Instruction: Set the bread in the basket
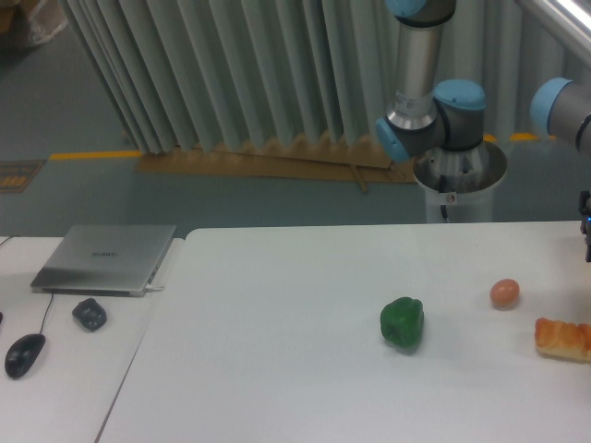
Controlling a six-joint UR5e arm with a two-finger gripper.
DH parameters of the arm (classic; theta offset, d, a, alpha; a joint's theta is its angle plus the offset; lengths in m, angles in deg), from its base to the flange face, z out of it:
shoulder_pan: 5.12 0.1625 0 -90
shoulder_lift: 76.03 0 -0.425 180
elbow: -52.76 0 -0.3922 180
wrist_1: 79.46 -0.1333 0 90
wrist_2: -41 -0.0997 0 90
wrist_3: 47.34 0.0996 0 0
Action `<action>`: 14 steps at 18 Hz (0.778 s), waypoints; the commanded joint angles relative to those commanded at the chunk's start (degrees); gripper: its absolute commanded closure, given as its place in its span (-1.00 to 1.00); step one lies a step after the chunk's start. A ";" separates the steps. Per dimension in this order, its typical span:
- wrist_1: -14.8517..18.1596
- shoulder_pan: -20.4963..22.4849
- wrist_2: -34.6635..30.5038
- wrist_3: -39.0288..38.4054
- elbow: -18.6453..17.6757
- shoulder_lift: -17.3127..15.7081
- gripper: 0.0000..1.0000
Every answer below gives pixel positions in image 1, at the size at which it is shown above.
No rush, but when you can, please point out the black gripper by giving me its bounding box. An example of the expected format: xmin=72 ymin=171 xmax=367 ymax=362
xmin=579 ymin=190 xmax=591 ymax=263

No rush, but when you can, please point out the orange toy bread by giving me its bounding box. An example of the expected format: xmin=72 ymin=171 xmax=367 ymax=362
xmin=535 ymin=317 xmax=590 ymax=363

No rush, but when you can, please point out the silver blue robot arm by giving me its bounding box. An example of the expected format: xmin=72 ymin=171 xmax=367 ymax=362
xmin=375 ymin=1 xmax=590 ymax=222

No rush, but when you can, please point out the brown egg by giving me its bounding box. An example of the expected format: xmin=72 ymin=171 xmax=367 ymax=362
xmin=489 ymin=279 xmax=520 ymax=309

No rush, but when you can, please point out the green bell pepper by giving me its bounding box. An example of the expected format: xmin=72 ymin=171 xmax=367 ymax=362
xmin=380 ymin=297 xmax=425 ymax=350

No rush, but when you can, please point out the brown cardboard sheet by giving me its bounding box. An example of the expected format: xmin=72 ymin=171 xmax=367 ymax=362
xmin=135 ymin=134 xmax=416 ymax=193

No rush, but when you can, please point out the grey-green pleated curtain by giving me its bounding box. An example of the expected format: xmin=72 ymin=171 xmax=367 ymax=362
xmin=62 ymin=1 xmax=590 ymax=153

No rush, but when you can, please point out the white usb plug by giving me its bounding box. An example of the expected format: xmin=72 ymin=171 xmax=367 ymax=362
xmin=145 ymin=285 xmax=164 ymax=293

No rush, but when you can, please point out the silver laptop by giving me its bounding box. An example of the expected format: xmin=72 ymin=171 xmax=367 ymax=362
xmin=30 ymin=224 xmax=176 ymax=296

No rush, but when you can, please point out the small black controller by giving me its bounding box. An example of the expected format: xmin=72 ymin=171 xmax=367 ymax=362
xmin=72 ymin=298 xmax=108 ymax=332

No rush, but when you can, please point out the black computer mouse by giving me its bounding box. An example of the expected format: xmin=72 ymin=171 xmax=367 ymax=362
xmin=5 ymin=333 xmax=46 ymax=379

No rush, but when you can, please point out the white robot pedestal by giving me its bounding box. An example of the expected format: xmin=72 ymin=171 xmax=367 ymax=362
xmin=413 ymin=141 xmax=508 ymax=223

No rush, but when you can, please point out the black mouse cable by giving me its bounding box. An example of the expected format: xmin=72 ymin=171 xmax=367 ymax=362
xmin=38 ymin=292 xmax=54 ymax=335

